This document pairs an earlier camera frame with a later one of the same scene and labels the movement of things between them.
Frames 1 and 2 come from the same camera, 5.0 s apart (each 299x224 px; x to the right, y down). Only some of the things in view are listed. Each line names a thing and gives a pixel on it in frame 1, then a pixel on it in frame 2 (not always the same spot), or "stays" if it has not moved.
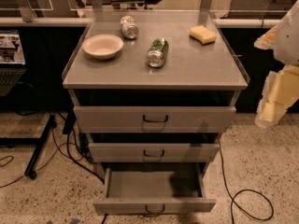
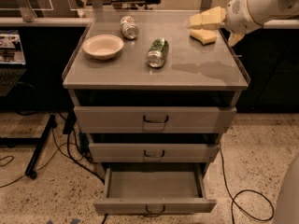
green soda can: x=157 y=53 stays
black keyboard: x=8 y=77 stays
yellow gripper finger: x=266 y=41 to x=234 y=38
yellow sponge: x=203 y=35 stays
